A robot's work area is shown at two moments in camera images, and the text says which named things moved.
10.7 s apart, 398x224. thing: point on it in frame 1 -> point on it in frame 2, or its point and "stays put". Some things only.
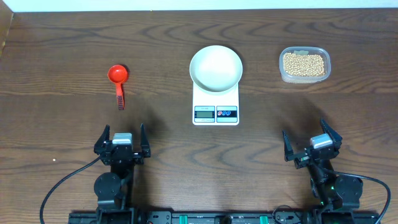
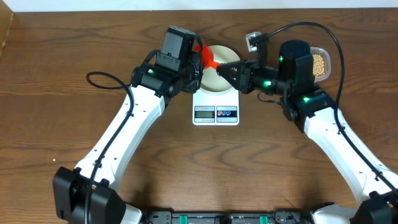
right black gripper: x=302 y=158 -> x=245 y=70
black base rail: x=303 y=216 stays put
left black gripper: x=102 y=150 -> x=193 y=59
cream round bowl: x=216 y=68 stays put
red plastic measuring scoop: x=118 y=74 -> x=207 y=56
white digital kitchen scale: x=216 y=109 stays put
